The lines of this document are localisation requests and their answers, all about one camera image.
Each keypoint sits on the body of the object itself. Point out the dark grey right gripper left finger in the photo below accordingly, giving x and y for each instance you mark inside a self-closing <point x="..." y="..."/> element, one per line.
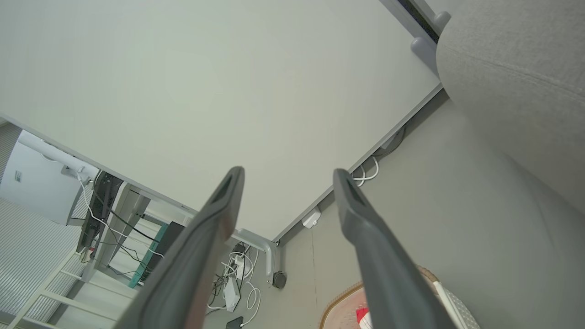
<point x="192" y="265"/>

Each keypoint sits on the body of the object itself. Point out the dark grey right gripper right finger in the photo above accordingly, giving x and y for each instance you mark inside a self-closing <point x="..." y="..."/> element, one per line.
<point x="384" y="265"/>

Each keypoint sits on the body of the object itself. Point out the red striped sports jersey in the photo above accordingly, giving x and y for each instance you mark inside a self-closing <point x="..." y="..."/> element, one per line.
<point x="362" y="316"/>

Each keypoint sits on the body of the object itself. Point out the grey fabric sofa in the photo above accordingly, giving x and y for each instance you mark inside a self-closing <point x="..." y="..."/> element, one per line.
<point x="525" y="55"/>

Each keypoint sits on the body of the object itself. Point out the teal framed board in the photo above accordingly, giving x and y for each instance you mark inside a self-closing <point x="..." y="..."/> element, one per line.
<point x="147" y="258"/>

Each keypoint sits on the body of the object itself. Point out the white power strip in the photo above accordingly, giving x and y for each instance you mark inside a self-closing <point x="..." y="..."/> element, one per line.
<point x="231" y="293"/>

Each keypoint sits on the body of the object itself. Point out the black power adapter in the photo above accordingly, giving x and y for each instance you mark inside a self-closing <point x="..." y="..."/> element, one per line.
<point x="239" y="249"/>

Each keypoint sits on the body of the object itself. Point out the cream perforated laundry basket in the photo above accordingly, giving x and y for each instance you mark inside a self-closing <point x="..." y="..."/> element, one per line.
<point x="340" y="306"/>

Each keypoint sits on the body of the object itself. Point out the black smartphone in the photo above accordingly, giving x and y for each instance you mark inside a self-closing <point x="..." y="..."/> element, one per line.
<point x="235" y="323"/>

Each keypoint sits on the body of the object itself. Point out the grey partition foot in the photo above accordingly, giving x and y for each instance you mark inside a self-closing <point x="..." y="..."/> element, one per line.
<point x="260" y="241"/>
<point x="441" y="19"/>
<point x="424" y="49"/>

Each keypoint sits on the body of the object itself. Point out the black caster wheel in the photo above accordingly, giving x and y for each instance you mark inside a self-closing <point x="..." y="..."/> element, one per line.
<point x="279" y="279"/>

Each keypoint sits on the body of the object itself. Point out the black computer monitor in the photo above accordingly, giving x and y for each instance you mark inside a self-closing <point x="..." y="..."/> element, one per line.
<point x="98" y="205"/>

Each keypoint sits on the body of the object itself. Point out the large white partition panel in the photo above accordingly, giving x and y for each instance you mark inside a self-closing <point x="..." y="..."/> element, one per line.
<point x="205" y="91"/>

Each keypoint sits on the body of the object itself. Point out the white desk frame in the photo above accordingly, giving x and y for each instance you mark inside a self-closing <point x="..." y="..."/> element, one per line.
<point x="130" y="205"/>

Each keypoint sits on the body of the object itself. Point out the small white wall box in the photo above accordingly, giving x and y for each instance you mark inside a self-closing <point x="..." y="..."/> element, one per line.
<point x="311" y="218"/>

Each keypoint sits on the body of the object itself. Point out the white rail frame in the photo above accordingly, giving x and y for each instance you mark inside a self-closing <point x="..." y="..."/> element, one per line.
<point x="50" y="292"/>

